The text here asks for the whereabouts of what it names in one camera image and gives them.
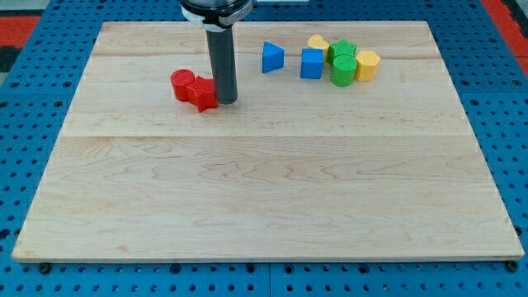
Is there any blue triangle block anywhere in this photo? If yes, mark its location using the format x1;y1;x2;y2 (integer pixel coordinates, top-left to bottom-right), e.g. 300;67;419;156
262;41;285;73

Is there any red star block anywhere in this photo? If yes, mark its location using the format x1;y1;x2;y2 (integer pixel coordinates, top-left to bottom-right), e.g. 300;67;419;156
186;76;219;113

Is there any green cylinder block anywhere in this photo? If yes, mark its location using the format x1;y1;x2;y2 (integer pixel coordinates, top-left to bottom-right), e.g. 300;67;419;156
331;55;357;87

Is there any green star block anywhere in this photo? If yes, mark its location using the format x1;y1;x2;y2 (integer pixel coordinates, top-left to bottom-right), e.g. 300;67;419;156
326;39;357;64

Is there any yellow hexagon block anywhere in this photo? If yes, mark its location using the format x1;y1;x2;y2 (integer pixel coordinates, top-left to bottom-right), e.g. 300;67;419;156
355;50;381;82

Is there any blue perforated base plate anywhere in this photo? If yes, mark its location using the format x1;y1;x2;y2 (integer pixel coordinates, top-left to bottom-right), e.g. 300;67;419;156
1;0;527;296

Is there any light wooden board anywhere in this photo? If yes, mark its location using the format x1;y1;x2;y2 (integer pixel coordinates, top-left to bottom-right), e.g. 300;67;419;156
12;21;525;263

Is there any red cylinder block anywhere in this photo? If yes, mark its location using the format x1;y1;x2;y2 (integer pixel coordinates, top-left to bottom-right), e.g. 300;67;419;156
170;69;196;102

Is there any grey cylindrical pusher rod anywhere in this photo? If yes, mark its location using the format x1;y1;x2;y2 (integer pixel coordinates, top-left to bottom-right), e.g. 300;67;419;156
206;28;238;105

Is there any yellow heart block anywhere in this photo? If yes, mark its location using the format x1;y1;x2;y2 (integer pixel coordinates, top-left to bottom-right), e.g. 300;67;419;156
307;34;329;60

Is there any blue cube block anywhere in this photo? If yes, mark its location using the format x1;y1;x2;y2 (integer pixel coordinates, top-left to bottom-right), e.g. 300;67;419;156
299;48;324;79

